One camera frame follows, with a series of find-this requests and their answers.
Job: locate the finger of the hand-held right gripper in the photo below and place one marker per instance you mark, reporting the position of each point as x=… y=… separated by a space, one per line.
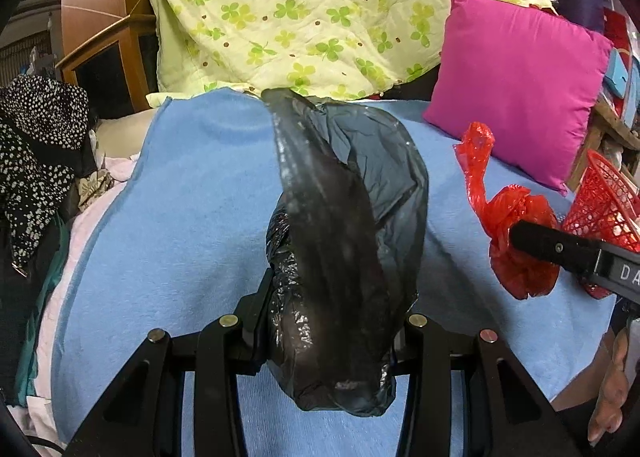
x=550 y=244

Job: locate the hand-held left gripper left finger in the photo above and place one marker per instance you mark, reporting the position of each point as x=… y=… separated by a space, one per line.
x=250 y=332

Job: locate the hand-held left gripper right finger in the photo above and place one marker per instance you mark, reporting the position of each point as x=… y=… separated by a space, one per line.
x=430 y=352

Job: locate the red balled plastic bag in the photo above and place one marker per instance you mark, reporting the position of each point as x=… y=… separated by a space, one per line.
x=520 y=217

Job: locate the red plastic mesh basket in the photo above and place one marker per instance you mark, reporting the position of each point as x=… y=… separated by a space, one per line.
x=605 y=202

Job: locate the black knotted plastic bag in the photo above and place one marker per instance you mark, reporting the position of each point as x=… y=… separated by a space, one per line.
x=345 y=247

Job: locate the person's right hand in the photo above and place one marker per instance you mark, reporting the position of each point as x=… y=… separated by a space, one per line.
x=612 y=397

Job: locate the blue blanket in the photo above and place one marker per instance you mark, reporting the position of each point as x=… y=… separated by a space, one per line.
x=190 y=217

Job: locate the magenta pillow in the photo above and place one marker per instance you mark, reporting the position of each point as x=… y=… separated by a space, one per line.
x=515 y=87

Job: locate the pale pink bed sheet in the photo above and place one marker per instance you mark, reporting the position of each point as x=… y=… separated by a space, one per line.
x=85 y=232

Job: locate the floral crumpled cloth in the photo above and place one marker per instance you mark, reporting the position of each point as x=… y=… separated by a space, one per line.
x=95 y=187

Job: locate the teal cloth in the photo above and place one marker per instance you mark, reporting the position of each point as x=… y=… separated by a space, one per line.
x=37 y=327

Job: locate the cream pillow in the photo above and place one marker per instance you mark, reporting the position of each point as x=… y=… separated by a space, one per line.
x=125 y=132

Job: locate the black white-spotted garment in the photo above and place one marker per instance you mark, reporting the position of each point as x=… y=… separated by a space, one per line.
x=35 y=147

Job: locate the green clover print quilt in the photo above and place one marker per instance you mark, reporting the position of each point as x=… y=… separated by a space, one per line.
x=310 y=12

